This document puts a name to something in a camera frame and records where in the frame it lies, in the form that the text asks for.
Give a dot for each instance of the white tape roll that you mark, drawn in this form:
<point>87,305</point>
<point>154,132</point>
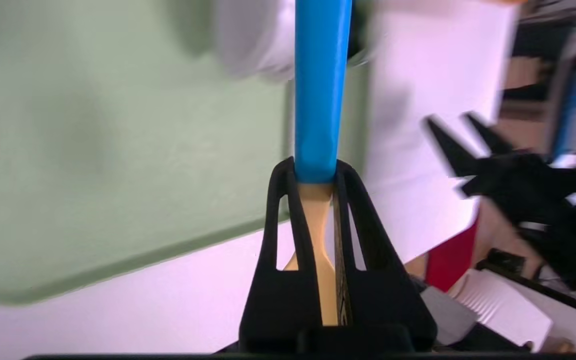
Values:
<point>253,40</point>

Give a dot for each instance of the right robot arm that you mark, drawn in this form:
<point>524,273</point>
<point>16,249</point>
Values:
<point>568,250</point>

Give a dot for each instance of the light green plastic tray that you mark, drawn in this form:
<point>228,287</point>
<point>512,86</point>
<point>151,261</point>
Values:
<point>118,150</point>

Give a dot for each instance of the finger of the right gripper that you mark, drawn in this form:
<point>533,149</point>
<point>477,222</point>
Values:
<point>453,152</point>
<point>490,140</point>

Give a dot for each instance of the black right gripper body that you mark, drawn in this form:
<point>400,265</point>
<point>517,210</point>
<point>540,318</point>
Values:
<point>533,185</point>

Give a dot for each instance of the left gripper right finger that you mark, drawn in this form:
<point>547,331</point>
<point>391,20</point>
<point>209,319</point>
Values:
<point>383,305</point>

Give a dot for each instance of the red robot body panel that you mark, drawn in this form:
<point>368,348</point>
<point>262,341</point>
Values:
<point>450,260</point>

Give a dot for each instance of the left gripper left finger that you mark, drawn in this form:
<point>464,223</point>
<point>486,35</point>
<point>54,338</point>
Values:
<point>278,300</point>

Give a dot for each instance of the white ribbed robot panel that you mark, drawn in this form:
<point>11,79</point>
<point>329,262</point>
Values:
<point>503,310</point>

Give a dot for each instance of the blue and yellow spoon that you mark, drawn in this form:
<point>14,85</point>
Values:
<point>320,100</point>

